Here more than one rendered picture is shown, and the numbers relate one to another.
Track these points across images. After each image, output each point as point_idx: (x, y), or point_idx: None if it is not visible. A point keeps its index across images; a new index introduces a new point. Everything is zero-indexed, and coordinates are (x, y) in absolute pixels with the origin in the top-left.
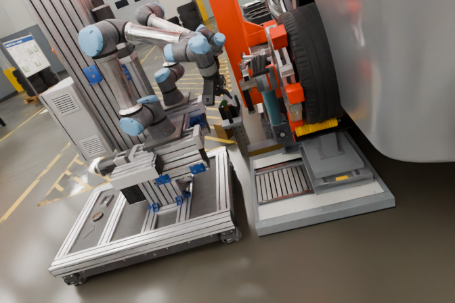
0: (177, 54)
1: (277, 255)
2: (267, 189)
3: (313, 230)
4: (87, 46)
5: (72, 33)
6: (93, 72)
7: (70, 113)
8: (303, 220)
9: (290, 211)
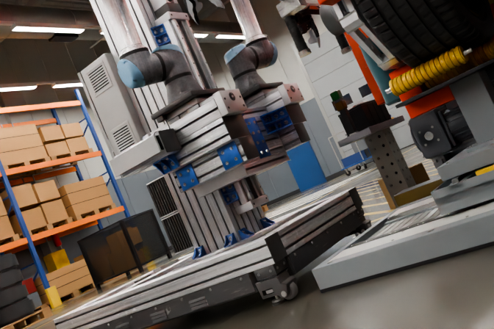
0: None
1: (323, 306)
2: (384, 233)
3: (412, 272)
4: None
5: None
6: None
7: (103, 91)
8: (393, 250)
9: (382, 243)
